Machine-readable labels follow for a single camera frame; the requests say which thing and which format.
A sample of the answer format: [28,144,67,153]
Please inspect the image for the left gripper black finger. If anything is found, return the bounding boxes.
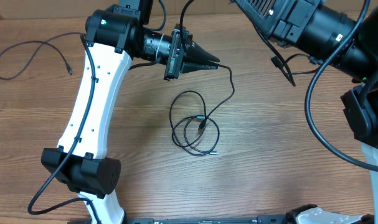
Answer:
[180,62,218,73]
[186,41,220,62]

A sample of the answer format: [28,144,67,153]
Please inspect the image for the black usb cable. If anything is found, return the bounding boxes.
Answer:
[179,0,235,132]

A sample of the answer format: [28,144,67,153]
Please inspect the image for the thin black cable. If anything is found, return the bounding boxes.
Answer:
[0,32,83,81]

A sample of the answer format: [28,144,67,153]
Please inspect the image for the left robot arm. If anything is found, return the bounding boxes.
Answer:
[41,0,218,223]

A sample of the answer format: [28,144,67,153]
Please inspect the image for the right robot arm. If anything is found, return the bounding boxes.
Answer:
[237,0,378,223]

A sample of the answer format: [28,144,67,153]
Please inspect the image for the left camera thin cable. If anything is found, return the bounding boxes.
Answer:
[128,0,168,71]

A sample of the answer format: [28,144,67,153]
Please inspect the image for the camera thin cable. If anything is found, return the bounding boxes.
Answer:
[128,0,168,71]
[253,26,320,87]

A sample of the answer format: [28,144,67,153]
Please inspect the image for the black cable silver plugs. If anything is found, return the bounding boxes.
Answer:
[169,90,221,157]

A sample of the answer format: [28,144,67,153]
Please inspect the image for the right camera thin cable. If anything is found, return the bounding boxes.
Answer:
[253,26,320,87]

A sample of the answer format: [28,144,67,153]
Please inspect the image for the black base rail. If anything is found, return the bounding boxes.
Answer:
[127,215,298,224]

